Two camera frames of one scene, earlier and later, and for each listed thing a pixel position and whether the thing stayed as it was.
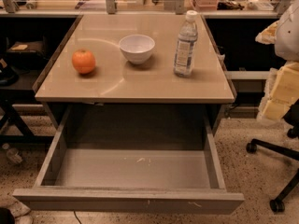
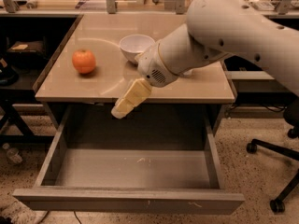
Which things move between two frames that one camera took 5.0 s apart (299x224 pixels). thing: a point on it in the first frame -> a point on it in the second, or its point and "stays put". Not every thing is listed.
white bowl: [137, 48] stays put
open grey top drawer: [141, 159] stays put
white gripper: [288, 35] -> [151, 66]
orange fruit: [83, 61] stays put
